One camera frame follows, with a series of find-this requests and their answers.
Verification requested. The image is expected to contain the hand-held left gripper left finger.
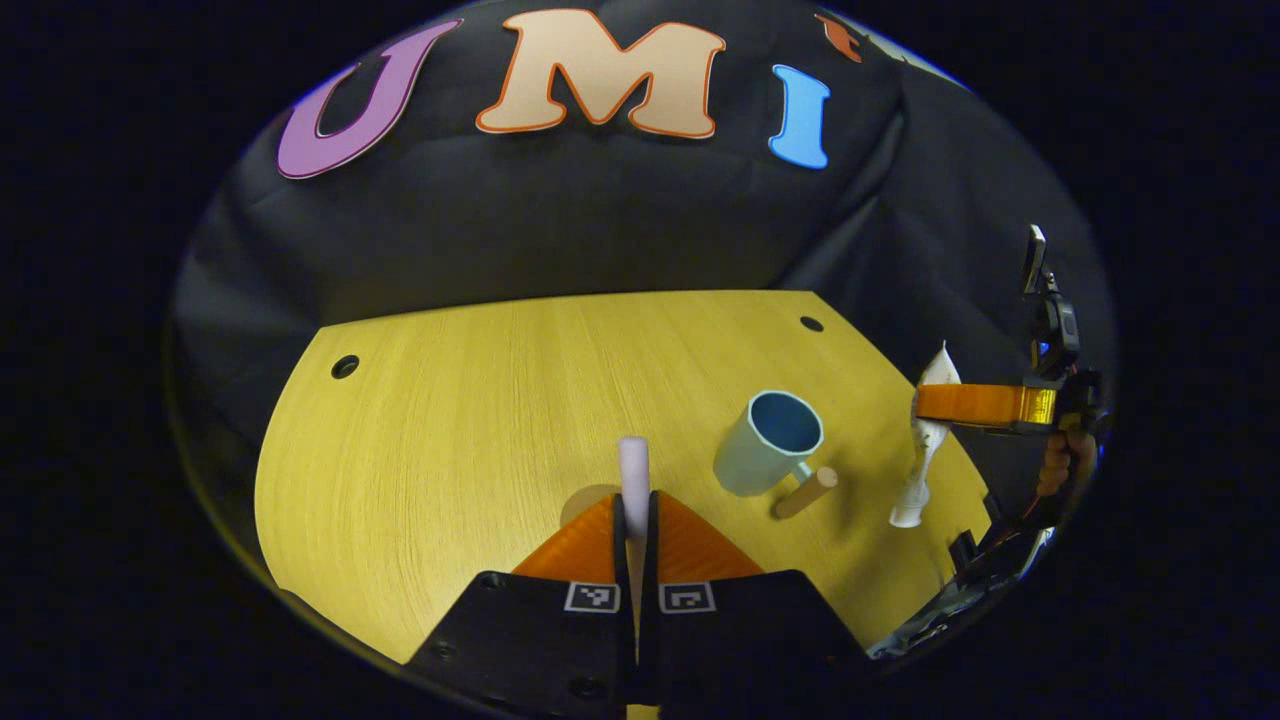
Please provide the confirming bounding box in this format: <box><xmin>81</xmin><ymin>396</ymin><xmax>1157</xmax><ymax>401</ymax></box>
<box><xmin>408</xmin><ymin>490</ymin><xmax>639</xmax><ymax>720</ymax></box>

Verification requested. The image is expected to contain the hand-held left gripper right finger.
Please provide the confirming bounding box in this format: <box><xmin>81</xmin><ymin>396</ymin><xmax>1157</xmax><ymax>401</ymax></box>
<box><xmin>640</xmin><ymin>490</ymin><xmax>873</xmax><ymax>720</ymax></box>

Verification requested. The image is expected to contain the white toothpaste tube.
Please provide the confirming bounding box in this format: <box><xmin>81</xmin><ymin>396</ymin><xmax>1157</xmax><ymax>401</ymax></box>
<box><xmin>889</xmin><ymin>340</ymin><xmax>963</xmax><ymax>530</ymax></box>

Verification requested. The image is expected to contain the round cork coaster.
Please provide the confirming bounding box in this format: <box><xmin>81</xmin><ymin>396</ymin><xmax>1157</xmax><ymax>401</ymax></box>
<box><xmin>558</xmin><ymin>484</ymin><xmax>621</xmax><ymax>533</ymax></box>

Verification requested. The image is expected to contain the pale pink toothbrush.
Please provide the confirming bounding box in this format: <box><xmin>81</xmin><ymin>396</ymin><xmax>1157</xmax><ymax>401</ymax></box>
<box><xmin>616</xmin><ymin>436</ymin><xmax>653</xmax><ymax>641</ymax></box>

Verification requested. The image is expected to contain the pale green cup wooden handle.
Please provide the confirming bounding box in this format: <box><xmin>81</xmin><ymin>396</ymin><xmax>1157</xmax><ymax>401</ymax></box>
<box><xmin>712</xmin><ymin>390</ymin><xmax>840</xmax><ymax>521</ymax></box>

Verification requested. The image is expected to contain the black backdrop cloth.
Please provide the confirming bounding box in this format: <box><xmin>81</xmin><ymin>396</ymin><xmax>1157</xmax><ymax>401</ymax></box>
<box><xmin>165</xmin><ymin>0</ymin><xmax>1119</xmax><ymax>521</ymax></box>

